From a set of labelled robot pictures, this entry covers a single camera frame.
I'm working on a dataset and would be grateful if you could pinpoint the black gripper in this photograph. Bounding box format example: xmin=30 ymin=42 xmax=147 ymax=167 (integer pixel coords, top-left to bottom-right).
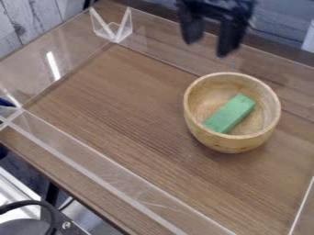
xmin=175 ymin=0 xmax=257 ymax=58

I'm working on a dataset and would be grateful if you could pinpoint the green rectangular block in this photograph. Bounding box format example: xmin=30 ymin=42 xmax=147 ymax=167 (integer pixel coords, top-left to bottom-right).
xmin=202 ymin=94 xmax=257 ymax=134

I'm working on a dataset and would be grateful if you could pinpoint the light wooden bowl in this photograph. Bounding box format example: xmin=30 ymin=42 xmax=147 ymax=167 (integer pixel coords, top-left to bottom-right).
xmin=183 ymin=72 xmax=281 ymax=153

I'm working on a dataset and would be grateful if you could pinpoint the blue object at left edge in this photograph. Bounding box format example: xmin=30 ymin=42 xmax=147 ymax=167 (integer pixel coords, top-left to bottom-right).
xmin=0 ymin=97 xmax=16 ymax=107

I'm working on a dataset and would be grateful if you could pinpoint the clear acrylic front barrier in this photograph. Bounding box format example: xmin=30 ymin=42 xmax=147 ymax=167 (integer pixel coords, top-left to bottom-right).
xmin=0 ymin=95 xmax=235 ymax=235

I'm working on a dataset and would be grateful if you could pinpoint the black metal table leg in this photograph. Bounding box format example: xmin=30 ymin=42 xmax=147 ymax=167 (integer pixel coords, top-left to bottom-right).
xmin=42 ymin=183 xmax=91 ymax=235

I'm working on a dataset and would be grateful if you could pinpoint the clear acrylic corner bracket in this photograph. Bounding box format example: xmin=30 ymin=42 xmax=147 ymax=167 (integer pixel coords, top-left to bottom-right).
xmin=90 ymin=7 xmax=132 ymax=43

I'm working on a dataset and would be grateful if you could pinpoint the black cable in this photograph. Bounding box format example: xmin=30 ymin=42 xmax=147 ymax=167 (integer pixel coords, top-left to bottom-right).
xmin=0 ymin=199 xmax=59 ymax=235

